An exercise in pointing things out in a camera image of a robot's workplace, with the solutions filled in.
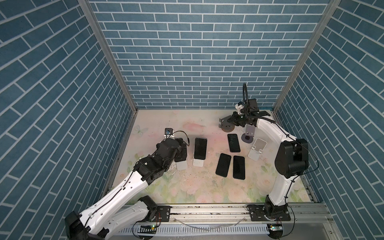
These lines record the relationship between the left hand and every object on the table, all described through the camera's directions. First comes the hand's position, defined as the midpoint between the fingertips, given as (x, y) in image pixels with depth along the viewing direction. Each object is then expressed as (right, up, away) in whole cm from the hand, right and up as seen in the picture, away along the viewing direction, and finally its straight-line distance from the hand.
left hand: (178, 144), depth 75 cm
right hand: (+28, +14, +17) cm, 35 cm away
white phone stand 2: (+10, -14, +16) cm, 23 cm away
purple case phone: (+34, -3, +26) cm, 43 cm away
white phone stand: (0, -15, +15) cm, 21 cm away
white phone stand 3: (+47, -3, +16) cm, 50 cm away
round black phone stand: (+28, +8, +23) cm, 37 cm away
